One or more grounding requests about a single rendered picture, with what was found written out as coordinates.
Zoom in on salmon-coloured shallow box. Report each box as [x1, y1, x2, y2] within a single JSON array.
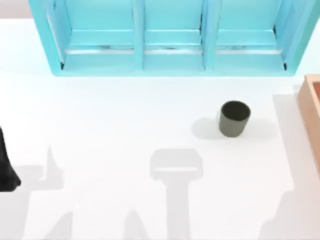
[[297, 74, 320, 177]]

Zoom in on light blue rack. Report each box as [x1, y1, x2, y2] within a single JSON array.
[[27, 0, 320, 78]]

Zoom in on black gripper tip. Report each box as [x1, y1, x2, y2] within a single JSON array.
[[0, 126, 22, 193]]

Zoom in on dark grey cup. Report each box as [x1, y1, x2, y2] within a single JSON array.
[[219, 100, 252, 138]]

